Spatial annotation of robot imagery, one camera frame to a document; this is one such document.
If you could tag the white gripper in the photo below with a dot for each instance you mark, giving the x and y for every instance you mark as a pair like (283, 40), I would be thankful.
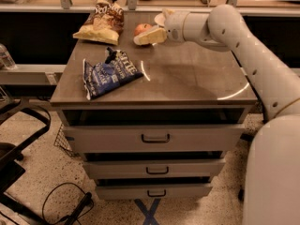
(173, 24)

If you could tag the red apple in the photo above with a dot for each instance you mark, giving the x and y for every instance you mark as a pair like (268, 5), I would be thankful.
(142, 28)

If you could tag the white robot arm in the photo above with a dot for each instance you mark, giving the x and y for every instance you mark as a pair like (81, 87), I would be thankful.
(272, 188)

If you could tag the white paper bowl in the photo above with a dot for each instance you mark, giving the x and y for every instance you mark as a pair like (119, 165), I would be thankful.
(160, 19)

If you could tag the brown yellow chip bag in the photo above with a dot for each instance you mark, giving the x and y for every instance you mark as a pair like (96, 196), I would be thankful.
(104, 25)

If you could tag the blue chip bag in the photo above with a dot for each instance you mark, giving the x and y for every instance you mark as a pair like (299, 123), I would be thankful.
(103, 77)

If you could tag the grey drawer cabinet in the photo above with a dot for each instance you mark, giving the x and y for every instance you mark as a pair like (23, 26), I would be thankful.
(182, 84)

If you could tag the top grey drawer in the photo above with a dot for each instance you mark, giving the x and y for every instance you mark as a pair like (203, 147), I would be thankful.
(146, 139)

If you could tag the grey drawer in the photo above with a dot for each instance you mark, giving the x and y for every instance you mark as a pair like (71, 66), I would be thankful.
(146, 139)
(153, 168)
(153, 191)

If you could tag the middle grey drawer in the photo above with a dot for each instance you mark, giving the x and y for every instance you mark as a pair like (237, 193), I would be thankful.
(153, 168)

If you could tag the clear plastic water bottle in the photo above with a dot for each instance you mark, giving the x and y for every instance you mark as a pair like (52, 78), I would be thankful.
(6, 60)

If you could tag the bottom grey drawer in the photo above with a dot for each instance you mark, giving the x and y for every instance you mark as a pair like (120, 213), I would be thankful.
(153, 191)

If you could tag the black office chair left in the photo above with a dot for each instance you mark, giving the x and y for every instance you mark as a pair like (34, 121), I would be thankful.
(10, 170)

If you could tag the wire mesh basket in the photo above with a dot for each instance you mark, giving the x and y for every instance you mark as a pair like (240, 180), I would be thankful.
(61, 142)

